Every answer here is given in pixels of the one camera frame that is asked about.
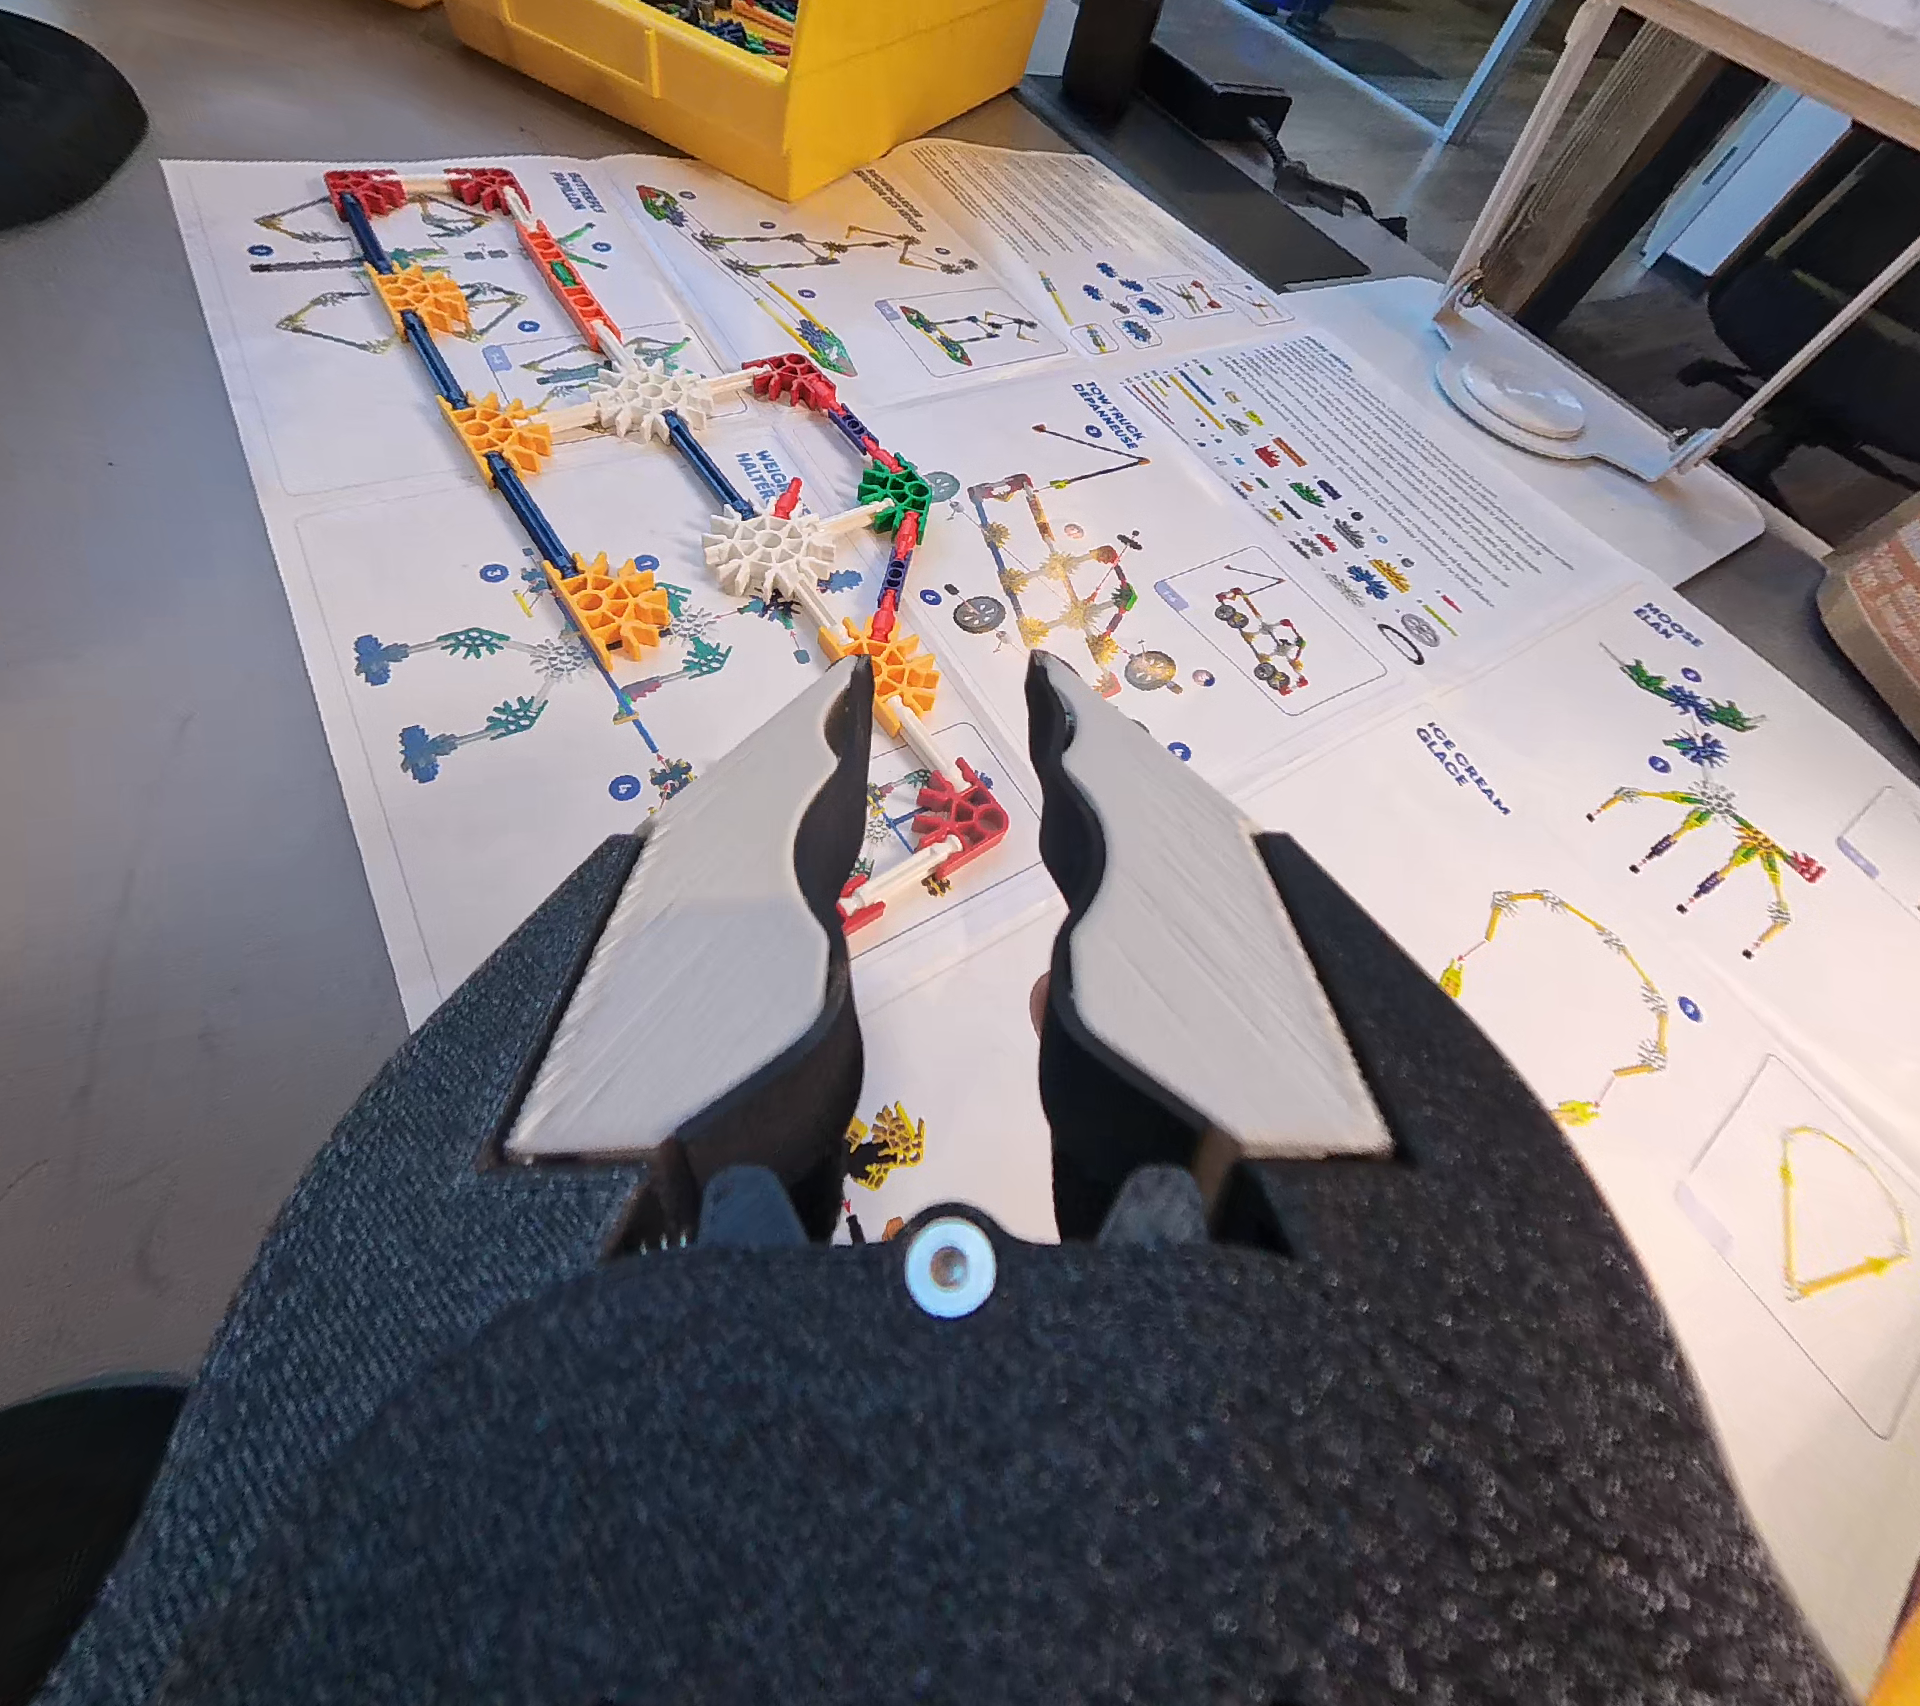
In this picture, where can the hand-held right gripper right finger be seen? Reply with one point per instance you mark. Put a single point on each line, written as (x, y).
(1217, 986)

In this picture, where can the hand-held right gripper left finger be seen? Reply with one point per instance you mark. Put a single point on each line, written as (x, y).
(685, 986)

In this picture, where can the colourful rod connector toy model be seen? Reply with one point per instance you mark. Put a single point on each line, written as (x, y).
(647, 403)

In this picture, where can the pile of toy rods and connectors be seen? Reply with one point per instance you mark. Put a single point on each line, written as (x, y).
(727, 3)

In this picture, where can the toy building instruction sheet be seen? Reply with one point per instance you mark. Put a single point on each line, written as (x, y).
(1351, 776)

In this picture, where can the white round disc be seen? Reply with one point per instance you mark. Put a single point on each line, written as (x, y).
(1410, 343)

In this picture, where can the construction toy box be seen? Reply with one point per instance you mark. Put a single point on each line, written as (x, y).
(1878, 620)

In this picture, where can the flat dark device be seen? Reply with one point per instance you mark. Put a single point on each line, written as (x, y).
(1201, 207)

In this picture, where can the black power adapter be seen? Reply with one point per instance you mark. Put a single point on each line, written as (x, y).
(1217, 92)

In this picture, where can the black office chair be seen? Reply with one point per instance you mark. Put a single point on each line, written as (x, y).
(1830, 296)

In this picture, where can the black box device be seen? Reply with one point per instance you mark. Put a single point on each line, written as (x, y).
(1114, 48)

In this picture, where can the white stand frame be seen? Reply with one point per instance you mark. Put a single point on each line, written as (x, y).
(1501, 176)

